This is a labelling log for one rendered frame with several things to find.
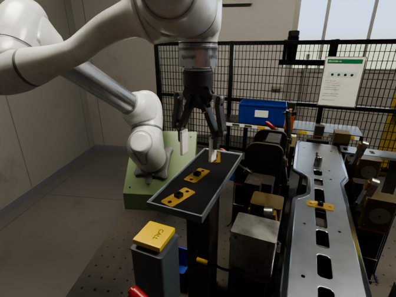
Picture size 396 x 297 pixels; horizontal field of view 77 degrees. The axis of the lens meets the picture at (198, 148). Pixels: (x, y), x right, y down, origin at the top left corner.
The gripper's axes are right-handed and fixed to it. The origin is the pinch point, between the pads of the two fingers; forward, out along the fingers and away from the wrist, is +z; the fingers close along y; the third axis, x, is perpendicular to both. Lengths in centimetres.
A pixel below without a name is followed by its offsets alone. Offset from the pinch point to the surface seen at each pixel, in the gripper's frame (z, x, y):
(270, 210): 13.6, 2.5, 20.3
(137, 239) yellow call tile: 8.4, -27.4, 3.5
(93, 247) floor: 124, 36, -122
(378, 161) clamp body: 20, 71, 48
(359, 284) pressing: 24.3, 0.8, 42.3
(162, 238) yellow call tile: 8.4, -24.5, 7.4
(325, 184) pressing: 24, 46, 30
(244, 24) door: -54, 264, -96
